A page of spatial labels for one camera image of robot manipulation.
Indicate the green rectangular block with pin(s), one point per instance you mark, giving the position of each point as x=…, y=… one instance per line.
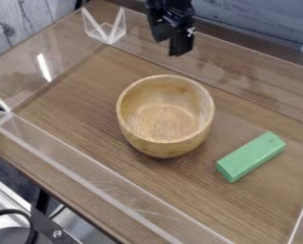
x=237, y=164

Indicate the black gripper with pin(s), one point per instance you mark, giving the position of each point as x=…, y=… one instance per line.
x=173, y=11

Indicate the clear acrylic enclosure wall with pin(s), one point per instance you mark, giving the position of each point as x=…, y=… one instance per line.
x=62, y=79

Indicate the grey metal bracket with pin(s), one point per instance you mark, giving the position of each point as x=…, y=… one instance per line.
x=50, y=233

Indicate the black table leg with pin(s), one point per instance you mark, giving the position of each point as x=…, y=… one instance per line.
x=43, y=201

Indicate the brown wooden bowl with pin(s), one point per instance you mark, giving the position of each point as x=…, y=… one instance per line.
x=165, y=113

